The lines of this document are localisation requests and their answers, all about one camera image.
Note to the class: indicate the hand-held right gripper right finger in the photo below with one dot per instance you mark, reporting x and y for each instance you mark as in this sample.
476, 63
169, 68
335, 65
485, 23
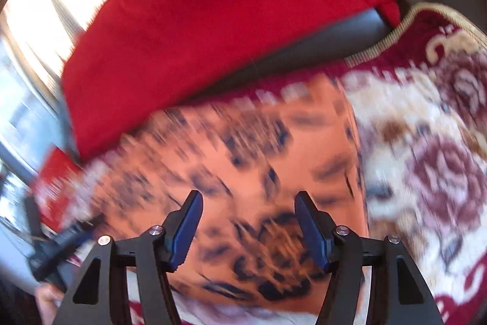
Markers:
314, 233

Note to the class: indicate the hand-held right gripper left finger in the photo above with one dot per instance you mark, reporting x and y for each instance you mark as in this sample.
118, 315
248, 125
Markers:
184, 233

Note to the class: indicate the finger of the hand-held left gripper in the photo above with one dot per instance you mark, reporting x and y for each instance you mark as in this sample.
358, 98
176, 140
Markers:
81, 233

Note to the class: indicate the orange floral garment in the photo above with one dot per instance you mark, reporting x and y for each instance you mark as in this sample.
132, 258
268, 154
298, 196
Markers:
247, 157

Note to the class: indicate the person's left hand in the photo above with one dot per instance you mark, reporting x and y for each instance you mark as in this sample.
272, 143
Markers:
47, 304

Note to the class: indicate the red gift box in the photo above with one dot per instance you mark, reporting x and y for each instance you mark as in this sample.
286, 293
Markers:
57, 184

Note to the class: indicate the red floral sofa mat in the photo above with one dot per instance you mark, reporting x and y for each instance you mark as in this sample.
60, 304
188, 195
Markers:
418, 127

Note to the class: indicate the dark leather sofa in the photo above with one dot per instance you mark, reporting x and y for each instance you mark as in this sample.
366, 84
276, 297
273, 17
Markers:
323, 35

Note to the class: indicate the red blanket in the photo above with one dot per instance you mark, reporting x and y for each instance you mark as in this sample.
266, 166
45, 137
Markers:
209, 24

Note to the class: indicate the dotted beige curtain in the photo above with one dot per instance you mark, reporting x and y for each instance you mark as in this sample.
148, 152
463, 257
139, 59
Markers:
38, 24

